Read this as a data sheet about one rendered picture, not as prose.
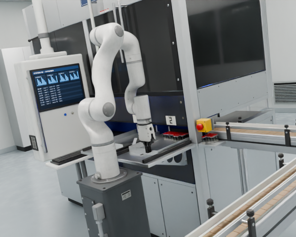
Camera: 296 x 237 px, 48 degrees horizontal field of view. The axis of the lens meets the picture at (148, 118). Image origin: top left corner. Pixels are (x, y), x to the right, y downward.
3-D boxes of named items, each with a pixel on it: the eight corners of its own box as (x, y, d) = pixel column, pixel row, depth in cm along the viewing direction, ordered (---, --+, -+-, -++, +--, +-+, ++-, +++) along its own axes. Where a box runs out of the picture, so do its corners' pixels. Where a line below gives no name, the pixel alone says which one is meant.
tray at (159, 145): (166, 137, 231) (165, 132, 231) (195, 139, 212) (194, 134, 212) (129, 151, 209) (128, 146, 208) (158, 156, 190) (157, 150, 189)
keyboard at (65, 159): (96, 146, 265) (96, 144, 265) (106, 148, 254) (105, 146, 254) (50, 162, 240) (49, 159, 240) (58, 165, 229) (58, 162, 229)
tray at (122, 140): (136, 133, 257) (136, 129, 257) (159, 135, 238) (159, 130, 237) (100, 146, 235) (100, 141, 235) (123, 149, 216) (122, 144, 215)
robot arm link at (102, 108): (99, 122, 175) (118, 123, 163) (79, 119, 167) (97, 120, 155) (111, 30, 179) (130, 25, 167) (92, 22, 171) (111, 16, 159)
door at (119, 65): (100, 93, 269) (87, 19, 259) (137, 92, 235) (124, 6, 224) (100, 93, 269) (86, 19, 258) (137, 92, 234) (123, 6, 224)
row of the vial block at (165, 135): (165, 139, 225) (164, 132, 224) (185, 141, 212) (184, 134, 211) (163, 139, 224) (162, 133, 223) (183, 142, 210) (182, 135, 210)
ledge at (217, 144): (211, 140, 212) (211, 138, 212) (229, 142, 202) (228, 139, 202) (198, 146, 203) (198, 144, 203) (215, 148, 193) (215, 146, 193)
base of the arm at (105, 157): (105, 186, 161) (97, 150, 158) (84, 180, 175) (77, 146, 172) (134, 173, 174) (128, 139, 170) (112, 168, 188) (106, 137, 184)
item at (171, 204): (130, 172, 436) (119, 107, 420) (283, 209, 284) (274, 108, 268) (62, 202, 371) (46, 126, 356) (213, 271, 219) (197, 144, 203)
